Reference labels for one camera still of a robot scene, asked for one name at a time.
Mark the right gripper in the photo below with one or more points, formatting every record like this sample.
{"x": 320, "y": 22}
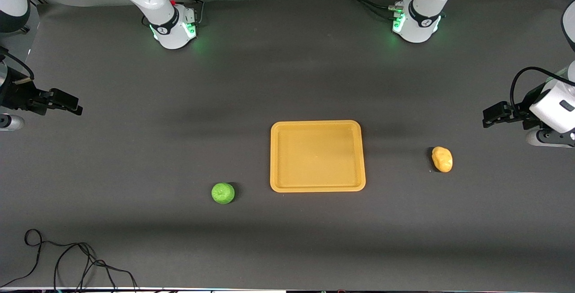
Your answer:
{"x": 18, "y": 95}

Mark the yellow plastic tray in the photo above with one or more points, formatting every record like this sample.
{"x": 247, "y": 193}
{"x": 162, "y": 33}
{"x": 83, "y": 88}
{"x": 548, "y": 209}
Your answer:
{"x": 316, "y": 156}

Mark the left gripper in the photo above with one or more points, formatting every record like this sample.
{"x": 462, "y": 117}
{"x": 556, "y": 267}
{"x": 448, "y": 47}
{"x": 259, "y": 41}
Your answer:
{"x": 518, "y": 114}

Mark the yellow potato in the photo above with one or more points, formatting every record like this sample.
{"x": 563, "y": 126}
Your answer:
{"x": 442, "y": 159}

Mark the green apple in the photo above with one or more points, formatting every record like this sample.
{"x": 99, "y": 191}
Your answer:
{"x": 223, "y": 193}

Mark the dark grey table mat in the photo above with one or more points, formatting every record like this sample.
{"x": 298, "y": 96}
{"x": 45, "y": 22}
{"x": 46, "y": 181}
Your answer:
{"x": 287, "y": 82}

